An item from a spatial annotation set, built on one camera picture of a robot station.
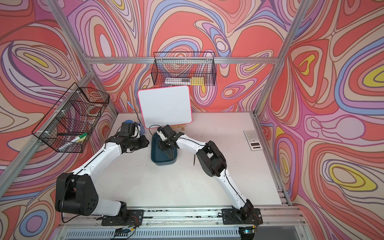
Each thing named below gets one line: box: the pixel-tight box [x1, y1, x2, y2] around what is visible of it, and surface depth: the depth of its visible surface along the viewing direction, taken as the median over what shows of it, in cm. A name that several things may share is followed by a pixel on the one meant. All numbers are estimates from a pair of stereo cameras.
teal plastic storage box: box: [151, 131, 178, 166], surface depth 96 cm
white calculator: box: [243, 129, 263, 151], surface depth 104 cm
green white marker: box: [58, 132, 89, 151], surface depth 72 cm
